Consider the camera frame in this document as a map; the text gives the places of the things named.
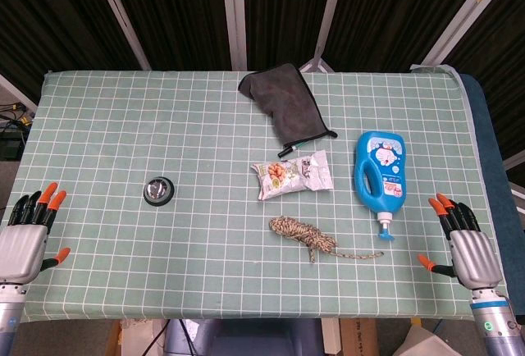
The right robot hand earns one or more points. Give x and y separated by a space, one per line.
475 255

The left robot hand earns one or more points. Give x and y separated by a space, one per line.
20 249

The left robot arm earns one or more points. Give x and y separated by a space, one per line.
9 315

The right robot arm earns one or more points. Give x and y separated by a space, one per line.
494 323

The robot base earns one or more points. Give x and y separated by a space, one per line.
246 337

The blue detergent bottle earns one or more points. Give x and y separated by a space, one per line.
381 171

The cardboard box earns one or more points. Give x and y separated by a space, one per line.
361 337

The silver snack bag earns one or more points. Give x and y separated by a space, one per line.
291 175

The green checked tablecloth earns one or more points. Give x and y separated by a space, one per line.
229 225

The black and green pen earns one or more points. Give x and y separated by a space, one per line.
293 148

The dark grey cloth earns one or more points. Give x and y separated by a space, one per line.
287 103

